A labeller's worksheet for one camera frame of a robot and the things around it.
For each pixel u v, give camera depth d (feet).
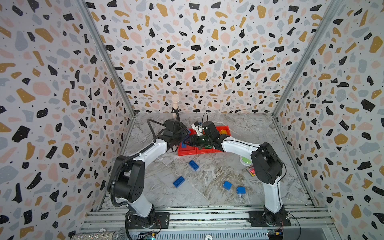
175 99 2.86
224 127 3.49
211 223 2.41
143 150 1.72
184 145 2.90
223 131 3.47
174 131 2.36
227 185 2.81
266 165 1.72
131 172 1.48
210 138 2.42
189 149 3.23
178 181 2.80
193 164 3.03
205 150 3.18
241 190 2.76
